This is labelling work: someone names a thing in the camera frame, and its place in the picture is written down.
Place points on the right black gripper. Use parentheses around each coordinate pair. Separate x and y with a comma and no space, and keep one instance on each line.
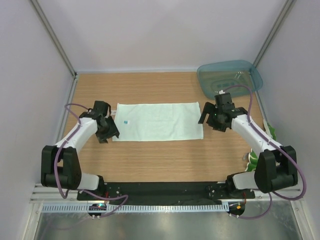
(209,108)

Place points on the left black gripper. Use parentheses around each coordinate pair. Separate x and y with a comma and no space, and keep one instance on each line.
(102,138)

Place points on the light mint green towel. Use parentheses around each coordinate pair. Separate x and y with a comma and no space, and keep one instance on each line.
(158,122)

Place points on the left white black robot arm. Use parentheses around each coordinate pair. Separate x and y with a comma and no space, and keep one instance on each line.
(60,165)

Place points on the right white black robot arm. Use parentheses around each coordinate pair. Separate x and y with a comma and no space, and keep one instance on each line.
(276,164)

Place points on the teal transparent plastic basin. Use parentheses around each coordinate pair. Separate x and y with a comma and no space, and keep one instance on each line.
(218,76)

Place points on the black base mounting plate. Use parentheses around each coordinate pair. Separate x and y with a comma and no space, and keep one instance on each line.
(211,190)

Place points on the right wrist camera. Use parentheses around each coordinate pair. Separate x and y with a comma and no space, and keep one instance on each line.
(224,102)

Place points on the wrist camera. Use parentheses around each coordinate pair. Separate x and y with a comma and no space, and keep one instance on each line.
(224,102)
(100,108)

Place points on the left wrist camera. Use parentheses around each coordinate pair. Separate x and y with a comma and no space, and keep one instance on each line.
(100,108)

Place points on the aluminium front rail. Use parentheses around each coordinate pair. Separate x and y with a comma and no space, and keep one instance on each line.
(41,194)

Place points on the white slotted cable duct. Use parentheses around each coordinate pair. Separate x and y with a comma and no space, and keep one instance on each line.
(99,208)

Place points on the left aluminium frame post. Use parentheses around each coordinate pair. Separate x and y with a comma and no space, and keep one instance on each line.
(52,35)

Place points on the aluminium frame post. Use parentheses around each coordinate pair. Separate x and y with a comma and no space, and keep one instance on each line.
(52,35)
(279,21)

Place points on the right aluminium frame post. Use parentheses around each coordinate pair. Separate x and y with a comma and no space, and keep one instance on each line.
(279,21)

